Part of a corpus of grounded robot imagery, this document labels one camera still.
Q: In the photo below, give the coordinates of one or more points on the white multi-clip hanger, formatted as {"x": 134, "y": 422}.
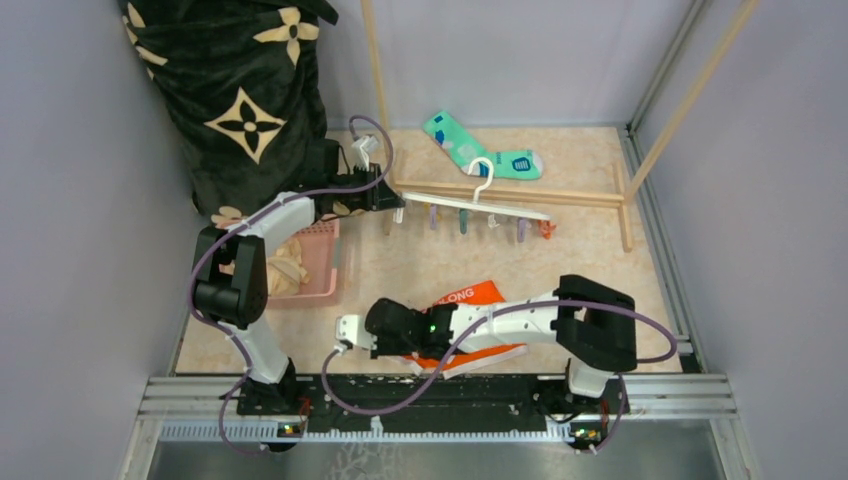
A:
{"x": 473, "y": 203}

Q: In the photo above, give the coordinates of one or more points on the teal clothes peg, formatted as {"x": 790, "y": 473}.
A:
{"x": 463, "y": 219}

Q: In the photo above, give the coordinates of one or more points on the orange underwear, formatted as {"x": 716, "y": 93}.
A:
{"x": 484, "y": 293}

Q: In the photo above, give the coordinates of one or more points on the green blue patterned sock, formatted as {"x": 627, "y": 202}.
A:
{"x": 473, "y": 159}

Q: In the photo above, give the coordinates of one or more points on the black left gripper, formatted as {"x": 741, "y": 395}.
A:
{"x": 379, "y": 198}

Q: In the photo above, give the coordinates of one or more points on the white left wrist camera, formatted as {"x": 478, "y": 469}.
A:
{"x": 364, "y": 146}

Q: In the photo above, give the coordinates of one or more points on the black floral blanket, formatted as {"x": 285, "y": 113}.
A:
{"x": 240, "y": 82}

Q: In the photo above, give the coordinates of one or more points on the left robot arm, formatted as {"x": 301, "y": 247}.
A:
{"x": 228, "y": 285}

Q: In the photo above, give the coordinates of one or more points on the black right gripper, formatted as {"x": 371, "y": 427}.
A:
{"x": 381, "y": 349}

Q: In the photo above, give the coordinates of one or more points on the pink plastic basket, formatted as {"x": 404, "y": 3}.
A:
{"x": 321, "y": 257}

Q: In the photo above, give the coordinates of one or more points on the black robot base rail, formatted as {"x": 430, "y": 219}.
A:
{"x": 471, "y": 404}

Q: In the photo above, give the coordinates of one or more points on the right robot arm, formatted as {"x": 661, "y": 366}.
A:
{"x": 587, "y": 319}

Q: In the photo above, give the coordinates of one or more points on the white corner clothes peg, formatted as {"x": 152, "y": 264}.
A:
{"x": 398, "y": 215}

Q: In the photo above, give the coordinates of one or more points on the beige cloth in basket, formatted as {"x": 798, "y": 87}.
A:
{"x": 286, "y": 273}

